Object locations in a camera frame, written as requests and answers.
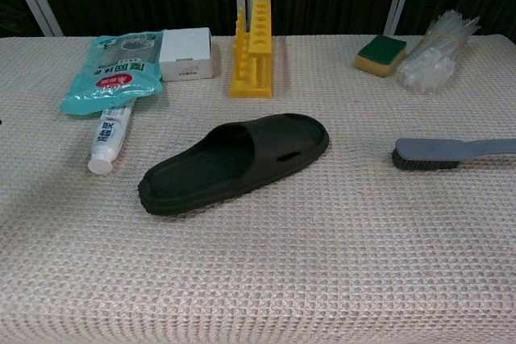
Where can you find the black slipper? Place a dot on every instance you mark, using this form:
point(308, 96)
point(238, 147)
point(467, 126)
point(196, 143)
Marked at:
point(274, 138)

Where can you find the grey scrub brush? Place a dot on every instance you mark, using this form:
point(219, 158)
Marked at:
point(427, 150)

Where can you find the yellow test tube rack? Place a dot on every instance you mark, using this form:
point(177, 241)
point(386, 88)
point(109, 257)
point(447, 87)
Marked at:
point(260, 42)

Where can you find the beige waffle table cloth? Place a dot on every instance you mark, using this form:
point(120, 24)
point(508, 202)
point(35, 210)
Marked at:
point(282, 259)

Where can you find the white cardboard box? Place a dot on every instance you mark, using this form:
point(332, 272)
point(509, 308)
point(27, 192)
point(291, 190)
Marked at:
point(185, 48)

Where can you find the white toothpaste tube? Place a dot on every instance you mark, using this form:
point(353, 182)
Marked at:
point(109, 138)

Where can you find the teal plastic pouch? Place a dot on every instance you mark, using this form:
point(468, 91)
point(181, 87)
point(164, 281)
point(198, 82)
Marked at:
point(121, 78)

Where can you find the green yellow sponge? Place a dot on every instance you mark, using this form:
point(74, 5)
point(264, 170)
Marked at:
point(379, 52)

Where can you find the bundle of clear plastic tubes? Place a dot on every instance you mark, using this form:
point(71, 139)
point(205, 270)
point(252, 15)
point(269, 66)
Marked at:
point(431, 58)

